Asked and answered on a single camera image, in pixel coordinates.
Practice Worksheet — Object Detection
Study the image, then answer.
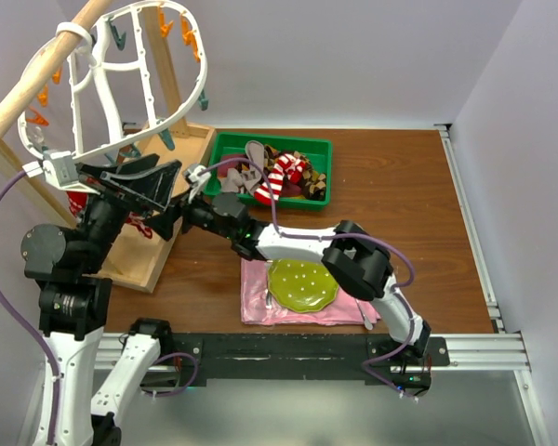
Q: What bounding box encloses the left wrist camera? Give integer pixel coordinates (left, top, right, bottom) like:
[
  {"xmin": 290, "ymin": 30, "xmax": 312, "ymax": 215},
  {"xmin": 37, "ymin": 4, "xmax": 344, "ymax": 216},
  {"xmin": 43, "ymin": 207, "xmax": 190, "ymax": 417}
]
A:
[{"xmin": 22, "ymin": 150, "xmax": 98, "ymax": 194}]

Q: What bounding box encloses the red white striped sock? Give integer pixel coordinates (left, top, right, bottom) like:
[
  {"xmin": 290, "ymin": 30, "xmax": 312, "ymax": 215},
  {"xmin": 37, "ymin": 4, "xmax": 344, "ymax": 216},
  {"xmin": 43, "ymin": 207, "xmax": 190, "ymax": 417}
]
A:
[
  {"xmin": 125, "ymin": 212, "xmax": 153, "ymax": 240},
  {"xmin": 253, "ymin": 153, "xmax": 307, "ymax": 205}
]

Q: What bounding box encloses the red patterned sock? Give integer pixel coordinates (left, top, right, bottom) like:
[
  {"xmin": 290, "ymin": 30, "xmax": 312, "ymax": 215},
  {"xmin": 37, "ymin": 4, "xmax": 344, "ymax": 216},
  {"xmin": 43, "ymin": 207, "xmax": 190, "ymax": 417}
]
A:
[{"xmin": 66, "ymin": 191, "xmax": 88, "ymax": 222}]

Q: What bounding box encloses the white round sock hanger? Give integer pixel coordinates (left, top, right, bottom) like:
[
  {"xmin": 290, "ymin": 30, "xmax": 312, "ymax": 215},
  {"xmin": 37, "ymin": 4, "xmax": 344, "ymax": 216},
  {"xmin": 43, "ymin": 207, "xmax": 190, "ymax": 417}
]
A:
[{"xmin": 17, "ymin": 0, "xmax": 209, "ymax": 164}]

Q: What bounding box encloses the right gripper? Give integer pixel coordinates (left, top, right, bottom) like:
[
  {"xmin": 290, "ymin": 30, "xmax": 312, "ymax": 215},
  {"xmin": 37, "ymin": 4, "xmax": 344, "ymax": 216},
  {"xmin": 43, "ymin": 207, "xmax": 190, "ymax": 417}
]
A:
[{"xmin": 142, "ymin": 187, "xmax": 235, "ymax": 243}]

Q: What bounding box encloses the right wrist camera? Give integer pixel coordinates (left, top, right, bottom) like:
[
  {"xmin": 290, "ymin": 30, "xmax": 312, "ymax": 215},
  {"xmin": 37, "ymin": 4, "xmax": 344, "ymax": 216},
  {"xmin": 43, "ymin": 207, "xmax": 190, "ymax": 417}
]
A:
[{"xmin": 183, "ymin": 164, "xmax": 210, "ymax": 203}]

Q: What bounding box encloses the purple yellow striped sock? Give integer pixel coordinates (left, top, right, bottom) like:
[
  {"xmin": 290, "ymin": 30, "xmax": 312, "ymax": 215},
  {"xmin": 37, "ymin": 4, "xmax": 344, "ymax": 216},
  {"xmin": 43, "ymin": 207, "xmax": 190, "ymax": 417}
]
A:
[{"xmin": 217, "ymin": 153, "xmax": 241, "ymax": 178}]

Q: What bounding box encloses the green plastic tray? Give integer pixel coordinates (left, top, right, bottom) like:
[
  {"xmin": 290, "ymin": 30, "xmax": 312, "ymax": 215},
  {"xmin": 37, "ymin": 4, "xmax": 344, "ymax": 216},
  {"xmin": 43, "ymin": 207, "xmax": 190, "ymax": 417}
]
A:
[{"xmin": 205, "ymin": 132, "xmax": 333, "ymax": 211}]

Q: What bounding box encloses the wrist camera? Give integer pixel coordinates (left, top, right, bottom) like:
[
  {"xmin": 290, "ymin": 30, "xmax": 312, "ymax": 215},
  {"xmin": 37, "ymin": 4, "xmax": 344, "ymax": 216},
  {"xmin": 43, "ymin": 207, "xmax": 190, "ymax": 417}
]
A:
[
  {"xmin": 22, "ymin": 150, "xmax": 98, "ymax": 194},
  {"xmin": 183, "ymin": 164, "xmax": 210, "ymax": 203}
]

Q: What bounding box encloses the pink cloth napkin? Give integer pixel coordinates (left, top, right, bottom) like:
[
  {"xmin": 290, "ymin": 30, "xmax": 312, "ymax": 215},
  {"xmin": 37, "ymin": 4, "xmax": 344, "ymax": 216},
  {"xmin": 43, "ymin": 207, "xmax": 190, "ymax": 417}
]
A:
[{"xmin": 241, "ymin": 259, "xmax": 380, "ymax": 326}]

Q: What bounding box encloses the wooden hanger stand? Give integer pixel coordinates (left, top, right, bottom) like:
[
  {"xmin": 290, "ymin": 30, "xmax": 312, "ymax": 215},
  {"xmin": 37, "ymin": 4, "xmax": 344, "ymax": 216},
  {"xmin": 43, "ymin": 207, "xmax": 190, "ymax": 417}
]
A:
[{"xmin": 0, "ymin": 1, "xmax": 217, "ymax": 293}]

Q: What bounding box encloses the brown white striped sock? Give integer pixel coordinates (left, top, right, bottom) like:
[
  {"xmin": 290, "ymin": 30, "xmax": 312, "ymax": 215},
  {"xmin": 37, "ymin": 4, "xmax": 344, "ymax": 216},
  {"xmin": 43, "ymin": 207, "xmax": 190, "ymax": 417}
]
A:
[
  {"xmin": 219, "ymin": 168, "xmax": 261, "ymax": 195},
  {"xmin": 242, "ymin": 140, "xmax": 265, "ymax": 191}
]

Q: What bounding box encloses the silver fork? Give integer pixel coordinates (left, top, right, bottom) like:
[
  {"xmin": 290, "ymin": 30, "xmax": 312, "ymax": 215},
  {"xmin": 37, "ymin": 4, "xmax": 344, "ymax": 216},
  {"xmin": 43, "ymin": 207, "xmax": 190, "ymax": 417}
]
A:
[{"xmin": 265, "ymin": 289, "xmax": 273, "ymax": 309}]

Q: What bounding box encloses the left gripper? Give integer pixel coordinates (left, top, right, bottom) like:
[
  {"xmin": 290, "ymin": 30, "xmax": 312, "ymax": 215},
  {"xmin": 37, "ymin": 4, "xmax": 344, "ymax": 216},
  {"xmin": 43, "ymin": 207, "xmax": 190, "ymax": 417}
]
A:
[{"xmin": 75, "ymin": 152, "xmax": 181, "ymax": 271}]

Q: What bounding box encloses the brown argyle sock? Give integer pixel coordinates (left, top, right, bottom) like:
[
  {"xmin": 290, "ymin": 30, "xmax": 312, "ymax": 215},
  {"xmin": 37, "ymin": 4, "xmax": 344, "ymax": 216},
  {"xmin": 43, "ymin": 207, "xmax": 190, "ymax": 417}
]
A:
[{"xmin": 295, "ymin": 151, "xmax": 327, "ymax": 201}]

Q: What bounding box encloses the silver spoon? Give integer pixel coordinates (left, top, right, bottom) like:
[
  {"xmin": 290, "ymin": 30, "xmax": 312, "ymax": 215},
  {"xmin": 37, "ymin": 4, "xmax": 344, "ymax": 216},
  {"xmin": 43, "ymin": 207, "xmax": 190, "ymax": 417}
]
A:
[{"xmin": 357, "ymin": 303, "xmax": 374, "ymax": 331}]

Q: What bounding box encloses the green scalloped plate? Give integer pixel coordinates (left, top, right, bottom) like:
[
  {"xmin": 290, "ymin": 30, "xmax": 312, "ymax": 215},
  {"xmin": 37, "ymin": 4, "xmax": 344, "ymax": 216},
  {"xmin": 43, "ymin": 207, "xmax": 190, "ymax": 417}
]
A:
[{"xmin": 267, "ymin": 259, "xmax": 339, "ymax": 313}]

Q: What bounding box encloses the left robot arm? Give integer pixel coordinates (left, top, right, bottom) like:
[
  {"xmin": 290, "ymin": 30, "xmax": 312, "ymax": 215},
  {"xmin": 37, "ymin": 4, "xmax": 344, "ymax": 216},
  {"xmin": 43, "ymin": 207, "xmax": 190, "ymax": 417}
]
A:
[{"xmin": 20, "ymin": 155, "xmax": 181, "ymax": 445}]

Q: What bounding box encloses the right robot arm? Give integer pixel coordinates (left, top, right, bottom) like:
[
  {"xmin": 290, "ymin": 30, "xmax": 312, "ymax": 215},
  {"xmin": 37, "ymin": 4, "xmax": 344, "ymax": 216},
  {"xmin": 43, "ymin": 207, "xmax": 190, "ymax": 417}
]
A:
[{"xmin": 145, "ymin": 193, "xmax": 432, "ymax": 365}]

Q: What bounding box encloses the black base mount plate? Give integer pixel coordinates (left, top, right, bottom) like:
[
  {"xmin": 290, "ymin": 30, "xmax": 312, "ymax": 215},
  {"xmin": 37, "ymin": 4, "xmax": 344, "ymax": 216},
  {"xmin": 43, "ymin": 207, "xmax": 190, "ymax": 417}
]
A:
[{"xmin": 139, "ymin": 331, "xmax": 447, "ymax": 396}]

